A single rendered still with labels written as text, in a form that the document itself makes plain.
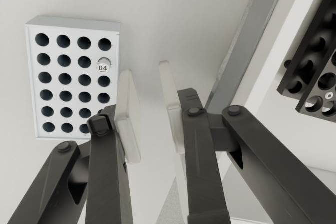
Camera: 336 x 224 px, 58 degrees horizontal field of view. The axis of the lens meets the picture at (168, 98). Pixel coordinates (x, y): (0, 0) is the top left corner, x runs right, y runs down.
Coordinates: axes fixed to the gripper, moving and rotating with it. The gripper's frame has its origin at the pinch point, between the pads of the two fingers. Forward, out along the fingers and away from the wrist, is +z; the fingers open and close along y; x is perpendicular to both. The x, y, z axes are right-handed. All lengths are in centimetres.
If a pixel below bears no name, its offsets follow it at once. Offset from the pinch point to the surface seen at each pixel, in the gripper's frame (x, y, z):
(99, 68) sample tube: -0.5, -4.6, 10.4
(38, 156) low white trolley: -11.8, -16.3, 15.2
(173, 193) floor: -97, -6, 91
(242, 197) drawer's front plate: -10.3, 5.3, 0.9
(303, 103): -3.1, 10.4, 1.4
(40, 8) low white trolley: 5.2, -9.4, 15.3
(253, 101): -2.3, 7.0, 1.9
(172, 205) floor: -104, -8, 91
